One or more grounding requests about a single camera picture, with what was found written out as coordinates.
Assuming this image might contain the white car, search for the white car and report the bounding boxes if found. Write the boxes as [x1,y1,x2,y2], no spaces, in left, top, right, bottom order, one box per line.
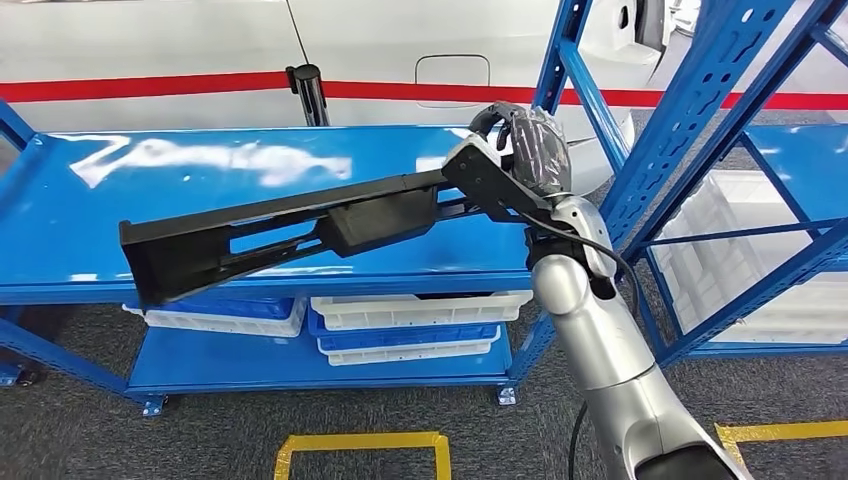
[0,0,848,197]

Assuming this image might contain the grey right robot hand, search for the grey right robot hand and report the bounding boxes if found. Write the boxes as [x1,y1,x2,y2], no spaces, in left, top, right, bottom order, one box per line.
[468,101,574,200]

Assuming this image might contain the black stanchion post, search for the black stanchion post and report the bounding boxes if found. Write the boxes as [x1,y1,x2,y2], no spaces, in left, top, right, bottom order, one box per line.
[286,64,331,128]

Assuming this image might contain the yellow floor tape outline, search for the yellow floor tape outline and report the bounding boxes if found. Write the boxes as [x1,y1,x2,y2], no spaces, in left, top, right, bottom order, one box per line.
[714,420,848,480]
[273,431,453,480]

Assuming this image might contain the blue metal shelf rack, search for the blue metal shelf rack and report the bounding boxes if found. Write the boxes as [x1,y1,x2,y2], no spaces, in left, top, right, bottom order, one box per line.
[0,0,800,420]
[619,0,848,369]

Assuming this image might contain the blue plastic crate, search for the blue plastic crate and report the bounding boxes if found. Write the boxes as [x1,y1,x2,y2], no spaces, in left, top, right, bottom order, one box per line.
[307,307,502,353]
[148,296,297,321]

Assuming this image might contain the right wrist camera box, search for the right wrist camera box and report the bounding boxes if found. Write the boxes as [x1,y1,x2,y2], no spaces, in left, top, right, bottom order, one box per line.
[441,132,554,223]

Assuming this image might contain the long black plastic part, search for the long black plastic part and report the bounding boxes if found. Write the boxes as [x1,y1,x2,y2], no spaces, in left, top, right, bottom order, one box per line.
[119,168,492,309]

